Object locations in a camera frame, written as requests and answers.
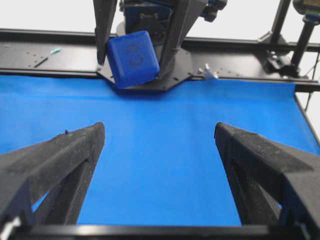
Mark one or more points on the black aluminium table frame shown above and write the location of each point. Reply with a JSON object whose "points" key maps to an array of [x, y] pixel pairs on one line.
{"points": [[61, 54]]}

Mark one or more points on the blue table mat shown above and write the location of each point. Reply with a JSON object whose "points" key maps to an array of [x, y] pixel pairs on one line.
{"points": [[159, 164]]}

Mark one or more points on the black camera stand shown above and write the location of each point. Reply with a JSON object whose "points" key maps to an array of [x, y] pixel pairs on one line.
{"points": [[281, 57]]}

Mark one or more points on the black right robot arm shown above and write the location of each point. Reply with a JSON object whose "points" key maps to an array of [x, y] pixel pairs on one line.
{"points": [[167, 22]]}

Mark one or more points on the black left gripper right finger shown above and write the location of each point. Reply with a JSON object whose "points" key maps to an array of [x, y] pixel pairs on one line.
{"points": [[271, 183]]}

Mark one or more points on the blue block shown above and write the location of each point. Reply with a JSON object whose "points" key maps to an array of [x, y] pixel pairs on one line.
{"points": [[132, 59]]}

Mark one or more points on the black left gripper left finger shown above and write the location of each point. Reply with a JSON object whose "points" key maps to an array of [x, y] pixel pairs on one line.
{"points": [[46, 183]]}

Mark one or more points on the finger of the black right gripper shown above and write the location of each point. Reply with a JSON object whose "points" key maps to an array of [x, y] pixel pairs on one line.
{"points": [[183, 17], [104, 12]]}

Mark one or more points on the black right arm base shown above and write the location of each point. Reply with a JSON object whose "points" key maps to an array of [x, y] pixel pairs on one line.
{"points": [[180, 69]]}

